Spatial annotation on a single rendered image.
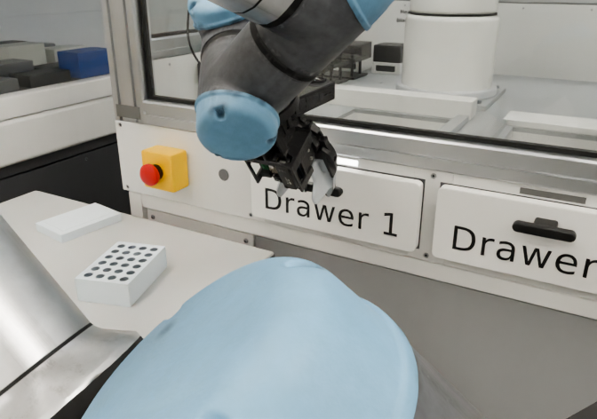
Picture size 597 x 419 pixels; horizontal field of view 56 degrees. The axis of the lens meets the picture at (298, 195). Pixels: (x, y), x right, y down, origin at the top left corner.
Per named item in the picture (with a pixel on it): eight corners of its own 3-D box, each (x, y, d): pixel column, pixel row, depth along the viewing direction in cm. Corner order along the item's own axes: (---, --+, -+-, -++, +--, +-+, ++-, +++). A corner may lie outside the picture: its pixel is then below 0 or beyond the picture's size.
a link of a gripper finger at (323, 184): (315, 220, 81) (289, 181, 74) (330, 188, 83) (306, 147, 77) (334, 223, 79) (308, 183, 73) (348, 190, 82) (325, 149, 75)
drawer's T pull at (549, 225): (575, 244, 68) (577, 233, 68) (511, 231, 72) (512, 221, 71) (577, 233, 71) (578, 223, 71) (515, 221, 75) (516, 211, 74)
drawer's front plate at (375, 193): (414, 253, 83) (420, 184, 79) (251, 216, 96) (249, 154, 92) (417, 249, 85) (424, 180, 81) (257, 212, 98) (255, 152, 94)
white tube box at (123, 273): (130, 307, 80) (127, 284, 79) (77, 300, 82) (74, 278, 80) (167, 266, 91) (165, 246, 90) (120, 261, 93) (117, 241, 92)
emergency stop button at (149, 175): (155, 189, 98) (153, 167, 96) (138, 185, 100) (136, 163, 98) (166, 184, 100) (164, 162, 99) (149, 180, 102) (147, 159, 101)
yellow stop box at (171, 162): (171, 194, 100) (168, 156, 97) (141, 187, 103) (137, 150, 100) (189, 185, 104) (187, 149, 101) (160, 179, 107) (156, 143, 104)
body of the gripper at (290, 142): (256, 185, 75) (222, 125, 66) (282, 138, 79) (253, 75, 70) (306, 195, 72) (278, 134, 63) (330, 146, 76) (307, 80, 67)
